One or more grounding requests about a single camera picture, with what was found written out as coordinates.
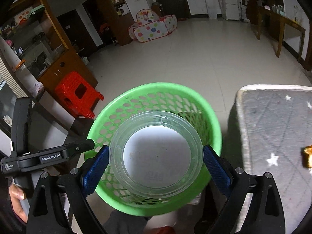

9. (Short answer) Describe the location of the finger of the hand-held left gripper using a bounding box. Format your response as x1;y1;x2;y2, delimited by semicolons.
64;138;95;158

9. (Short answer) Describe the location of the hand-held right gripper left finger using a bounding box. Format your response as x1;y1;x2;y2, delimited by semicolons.
26;145;110;234

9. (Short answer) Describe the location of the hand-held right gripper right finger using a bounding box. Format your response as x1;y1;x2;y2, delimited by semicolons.
194;145;285;234

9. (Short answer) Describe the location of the clear plastic bowl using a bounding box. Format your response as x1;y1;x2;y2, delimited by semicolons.
109;111;204;199

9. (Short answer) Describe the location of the green plastic mesh basket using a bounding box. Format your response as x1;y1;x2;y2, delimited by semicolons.
86;82;223;217

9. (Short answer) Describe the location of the person's left hand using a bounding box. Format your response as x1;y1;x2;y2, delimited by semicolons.
8;184;29;223

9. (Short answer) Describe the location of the red plastic stool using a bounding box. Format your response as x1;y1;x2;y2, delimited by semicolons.
55;71;104;119

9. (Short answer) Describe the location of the orange snack packet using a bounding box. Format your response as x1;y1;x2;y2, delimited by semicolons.
302;145;312;168

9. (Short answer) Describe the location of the tall wooden shelf cabinet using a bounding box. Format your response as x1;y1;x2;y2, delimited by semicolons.
94;0;135;47

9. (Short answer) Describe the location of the polka dot play tent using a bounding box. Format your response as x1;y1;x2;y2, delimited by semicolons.
128;9;177;43

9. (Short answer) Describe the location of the dark wooden table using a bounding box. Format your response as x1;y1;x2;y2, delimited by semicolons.
256;5;306;62

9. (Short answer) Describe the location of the white water dispenser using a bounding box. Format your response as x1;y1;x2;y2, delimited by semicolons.
202;0;217;19

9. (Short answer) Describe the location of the white refrigerator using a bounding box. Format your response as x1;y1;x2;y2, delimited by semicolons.
218;0;240;20

